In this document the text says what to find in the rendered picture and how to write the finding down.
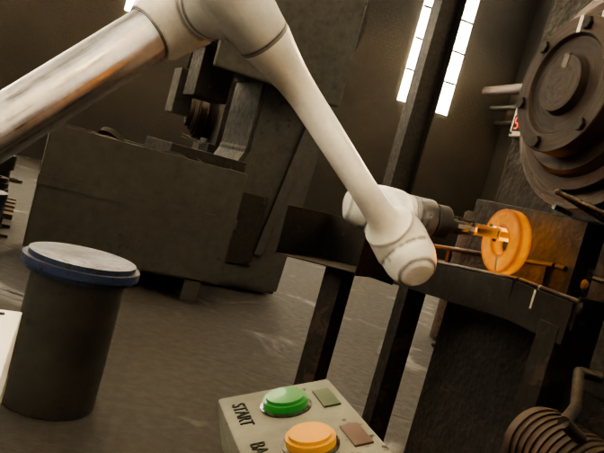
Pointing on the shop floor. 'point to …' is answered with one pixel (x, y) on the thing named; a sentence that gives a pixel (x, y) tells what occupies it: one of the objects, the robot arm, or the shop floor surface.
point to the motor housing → (546, 434)
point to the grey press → (267, 128)
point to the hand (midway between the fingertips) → (506, 235)
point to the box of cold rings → (137, 205)
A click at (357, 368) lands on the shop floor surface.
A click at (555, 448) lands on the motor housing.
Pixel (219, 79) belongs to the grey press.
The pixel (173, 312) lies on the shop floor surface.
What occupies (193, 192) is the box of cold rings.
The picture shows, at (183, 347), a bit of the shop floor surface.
